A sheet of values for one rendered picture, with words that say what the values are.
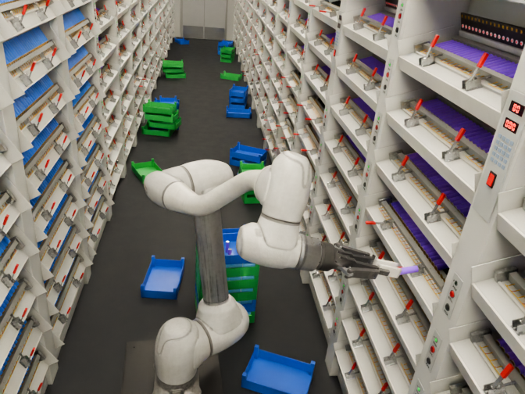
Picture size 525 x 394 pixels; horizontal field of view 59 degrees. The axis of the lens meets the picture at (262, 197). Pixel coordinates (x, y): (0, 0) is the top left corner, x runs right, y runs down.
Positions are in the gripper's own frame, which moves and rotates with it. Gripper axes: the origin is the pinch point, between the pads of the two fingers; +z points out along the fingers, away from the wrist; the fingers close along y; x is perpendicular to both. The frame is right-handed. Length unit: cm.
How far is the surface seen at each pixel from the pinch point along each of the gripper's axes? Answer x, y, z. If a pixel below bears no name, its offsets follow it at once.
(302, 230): 82, 156, 35
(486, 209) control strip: -28.0, -12.4, 7.6
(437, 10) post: -64, 55, 10
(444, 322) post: 5.5, -11.7, 15.1
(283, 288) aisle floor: 103, 119, 22
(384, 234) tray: 8.2, 34.7, 16.3
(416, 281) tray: 7.9, 8.2, 16.6
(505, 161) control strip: -39.6, -13.1, 5.1
